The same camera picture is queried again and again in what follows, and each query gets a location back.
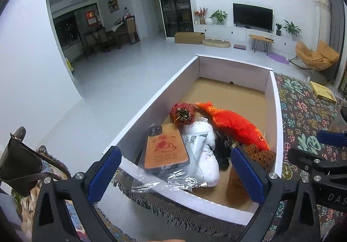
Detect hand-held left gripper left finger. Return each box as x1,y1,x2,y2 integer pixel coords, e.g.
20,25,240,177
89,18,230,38
32,146,122,242

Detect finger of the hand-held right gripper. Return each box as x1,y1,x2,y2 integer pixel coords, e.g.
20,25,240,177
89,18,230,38
317,130,347,147
287,147,326,177

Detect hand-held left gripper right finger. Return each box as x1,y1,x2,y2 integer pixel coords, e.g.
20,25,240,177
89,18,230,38
230,146,322,242

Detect brown net cloth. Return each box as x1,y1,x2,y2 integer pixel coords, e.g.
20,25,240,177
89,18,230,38
226,144,277,208

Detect black soft pouch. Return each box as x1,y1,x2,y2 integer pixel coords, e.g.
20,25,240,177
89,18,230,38
213,130,234,172

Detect orange fish plush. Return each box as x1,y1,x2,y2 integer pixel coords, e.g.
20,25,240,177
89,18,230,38
196,101,270,151

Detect phone case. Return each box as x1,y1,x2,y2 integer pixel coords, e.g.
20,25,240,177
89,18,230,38
132,123,208,194

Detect red woven ornament ball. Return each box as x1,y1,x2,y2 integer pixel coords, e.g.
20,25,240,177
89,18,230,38
170,102,197,124

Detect white cardboard box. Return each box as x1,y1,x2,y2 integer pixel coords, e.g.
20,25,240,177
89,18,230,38
102,54,285,226

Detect patterned woven blanket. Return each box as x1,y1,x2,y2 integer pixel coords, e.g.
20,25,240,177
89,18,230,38
93,72,347,242

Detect yellow flat box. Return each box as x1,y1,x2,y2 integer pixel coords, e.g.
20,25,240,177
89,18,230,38
309,81,338,104

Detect floral patchwork cloth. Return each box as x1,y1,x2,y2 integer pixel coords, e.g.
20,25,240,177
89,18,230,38
11,146,90,242

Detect beige cloth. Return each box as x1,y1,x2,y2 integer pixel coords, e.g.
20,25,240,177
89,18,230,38
20,188,41,232

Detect black handbag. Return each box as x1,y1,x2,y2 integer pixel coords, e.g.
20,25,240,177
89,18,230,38
0,126,71,196

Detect orange lounge chair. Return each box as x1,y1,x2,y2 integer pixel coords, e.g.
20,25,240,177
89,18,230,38
289,40,340,72

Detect purple floor mat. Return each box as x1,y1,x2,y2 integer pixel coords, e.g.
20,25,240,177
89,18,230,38
267,54,288,64

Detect grey curtain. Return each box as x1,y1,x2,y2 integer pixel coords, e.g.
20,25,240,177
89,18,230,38
320,0,347,82

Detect large leafy potted plant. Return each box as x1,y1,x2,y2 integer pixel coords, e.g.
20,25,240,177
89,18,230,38
283,20,302,37

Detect white tower air conditioner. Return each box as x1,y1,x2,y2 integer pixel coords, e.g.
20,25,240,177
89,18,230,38
314,0,332,47

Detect wooden side table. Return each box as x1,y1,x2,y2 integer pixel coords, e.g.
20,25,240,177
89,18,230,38
249,34,275,55

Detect round beige floor cushion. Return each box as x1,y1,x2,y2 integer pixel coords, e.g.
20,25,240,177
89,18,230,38
202,39,231,48

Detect white television cabinet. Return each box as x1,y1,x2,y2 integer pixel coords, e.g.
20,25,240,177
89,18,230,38
194,24,299,54

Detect dining table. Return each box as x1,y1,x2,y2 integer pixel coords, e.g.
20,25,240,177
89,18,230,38
106,22,128,47

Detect black flat television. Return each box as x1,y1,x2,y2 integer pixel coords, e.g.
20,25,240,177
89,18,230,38
232,3,273,32

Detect wooden dining chair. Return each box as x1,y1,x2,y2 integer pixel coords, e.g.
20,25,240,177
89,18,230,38
125,16,140,43

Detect brown cardboard box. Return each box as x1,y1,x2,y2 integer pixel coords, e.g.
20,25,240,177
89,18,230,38
174,32,206,44

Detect green potted plant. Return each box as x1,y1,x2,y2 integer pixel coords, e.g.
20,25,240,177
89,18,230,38
209,10,229,26

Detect red flowers in vase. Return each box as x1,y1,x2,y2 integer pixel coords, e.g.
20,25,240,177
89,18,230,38
194,7,209,25

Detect red wall poster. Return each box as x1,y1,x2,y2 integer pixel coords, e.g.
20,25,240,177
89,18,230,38
85,10,97,26

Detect framed wall painting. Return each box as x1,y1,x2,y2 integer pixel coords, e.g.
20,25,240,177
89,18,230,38
107,0,120,14

